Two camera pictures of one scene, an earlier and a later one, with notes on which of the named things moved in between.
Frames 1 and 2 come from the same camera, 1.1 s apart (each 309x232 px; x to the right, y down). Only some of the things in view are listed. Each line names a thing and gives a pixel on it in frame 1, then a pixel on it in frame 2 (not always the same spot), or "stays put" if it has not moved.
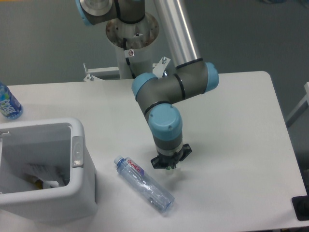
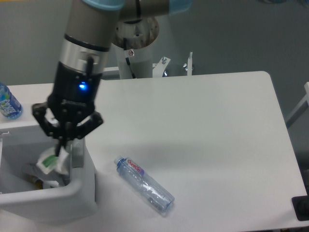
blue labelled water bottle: x=10 y=107 stays put
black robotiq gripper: x=161 y=161 -> x=73 y=96
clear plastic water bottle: x=134 y=176 stays put
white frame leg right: x=301 y=108 stays put
